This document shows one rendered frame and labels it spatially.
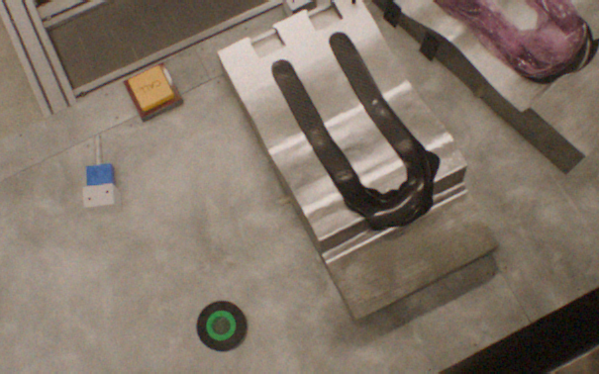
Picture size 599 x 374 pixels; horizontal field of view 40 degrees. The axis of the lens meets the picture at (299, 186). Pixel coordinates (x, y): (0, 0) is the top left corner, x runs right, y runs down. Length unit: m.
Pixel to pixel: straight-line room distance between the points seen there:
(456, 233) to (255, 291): 0.34
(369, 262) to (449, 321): 0.17
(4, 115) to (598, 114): 1.65
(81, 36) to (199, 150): 0.88
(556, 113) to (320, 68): 0.39
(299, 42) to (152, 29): 0.87
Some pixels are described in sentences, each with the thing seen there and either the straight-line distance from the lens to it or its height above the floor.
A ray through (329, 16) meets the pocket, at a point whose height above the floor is 0.86.
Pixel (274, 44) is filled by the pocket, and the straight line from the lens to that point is 1.43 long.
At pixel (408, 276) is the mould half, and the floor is 0.86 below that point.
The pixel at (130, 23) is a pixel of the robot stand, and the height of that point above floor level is 0.21.
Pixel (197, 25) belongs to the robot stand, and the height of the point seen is 0.21.
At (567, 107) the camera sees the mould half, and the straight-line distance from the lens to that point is 1.39.
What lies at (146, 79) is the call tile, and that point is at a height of 0.84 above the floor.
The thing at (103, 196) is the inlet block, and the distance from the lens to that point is 1.40.
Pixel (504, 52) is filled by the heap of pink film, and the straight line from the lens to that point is 1.42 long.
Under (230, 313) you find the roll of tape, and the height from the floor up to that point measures 0.84.
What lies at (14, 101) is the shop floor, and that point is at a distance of 2.47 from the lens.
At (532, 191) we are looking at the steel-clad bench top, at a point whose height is 0.80.
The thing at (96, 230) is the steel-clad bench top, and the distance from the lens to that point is 1.45.
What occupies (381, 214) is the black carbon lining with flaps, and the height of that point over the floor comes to 0.87.
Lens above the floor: 2.16
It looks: 75 degrees down
